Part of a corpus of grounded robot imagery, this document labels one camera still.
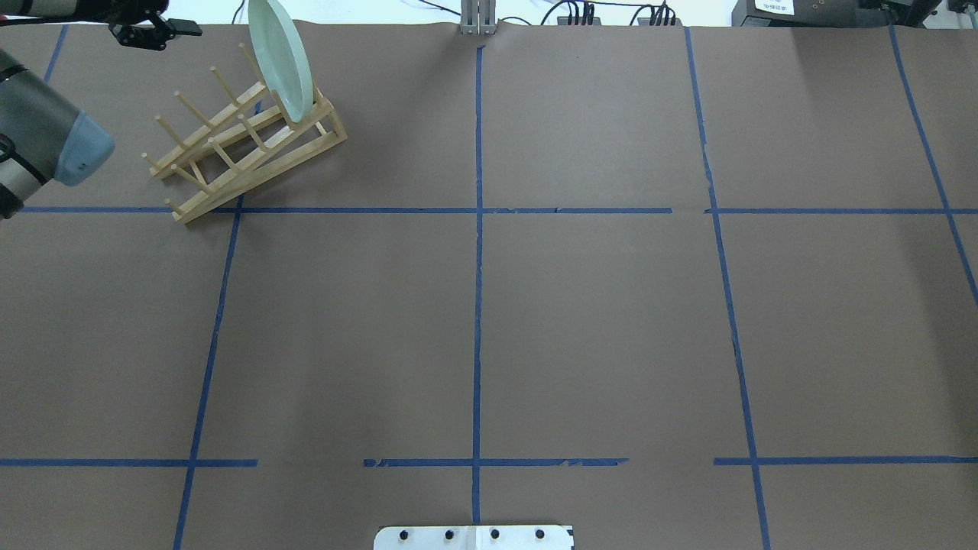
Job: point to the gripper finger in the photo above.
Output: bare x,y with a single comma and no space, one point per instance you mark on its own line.
172,29

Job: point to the pale green plate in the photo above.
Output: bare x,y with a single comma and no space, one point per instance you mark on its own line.
281,57

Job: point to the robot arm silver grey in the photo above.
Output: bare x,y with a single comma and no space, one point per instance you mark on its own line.
44,136

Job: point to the wooden dish rack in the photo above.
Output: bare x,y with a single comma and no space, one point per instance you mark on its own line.
249,142

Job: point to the brown paper table cover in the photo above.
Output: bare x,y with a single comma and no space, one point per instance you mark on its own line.
708,288

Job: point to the aluminium frame post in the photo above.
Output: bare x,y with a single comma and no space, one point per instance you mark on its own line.
478,17

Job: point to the white pedestal column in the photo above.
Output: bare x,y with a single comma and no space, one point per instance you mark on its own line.
475,537

